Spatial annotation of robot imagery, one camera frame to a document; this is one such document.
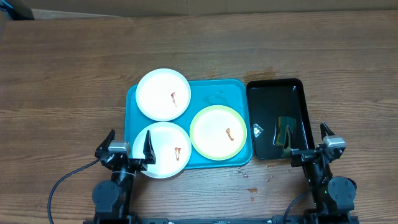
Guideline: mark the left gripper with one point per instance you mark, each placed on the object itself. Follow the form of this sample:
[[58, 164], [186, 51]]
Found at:
[[150, 158]]

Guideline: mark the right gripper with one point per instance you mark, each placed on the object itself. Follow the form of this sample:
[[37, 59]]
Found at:
[[303, 155]]

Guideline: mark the green yellow sponge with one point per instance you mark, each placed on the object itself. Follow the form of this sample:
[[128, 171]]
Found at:
[[284, 132]]

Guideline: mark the white plate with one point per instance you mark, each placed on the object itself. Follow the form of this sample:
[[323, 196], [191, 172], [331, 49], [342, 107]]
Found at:
[[163, 94], [172, 148]]

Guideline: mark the green rimmed plate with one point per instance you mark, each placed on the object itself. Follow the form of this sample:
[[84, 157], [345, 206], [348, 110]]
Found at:
[[218, 132]]

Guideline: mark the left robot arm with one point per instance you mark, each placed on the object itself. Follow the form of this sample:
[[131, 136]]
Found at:
[[112, 198]]

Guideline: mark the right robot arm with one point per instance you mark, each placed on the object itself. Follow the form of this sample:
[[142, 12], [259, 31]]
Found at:
[[333, 197]]

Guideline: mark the black rectangular water tray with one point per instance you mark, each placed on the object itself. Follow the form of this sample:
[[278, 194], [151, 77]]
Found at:
[[270, 99]]

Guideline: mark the dark object top left corner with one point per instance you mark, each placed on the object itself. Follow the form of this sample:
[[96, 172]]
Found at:
[[16, 10]]

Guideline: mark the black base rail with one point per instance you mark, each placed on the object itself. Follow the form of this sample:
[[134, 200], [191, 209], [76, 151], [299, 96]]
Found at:
[[278, 219]]

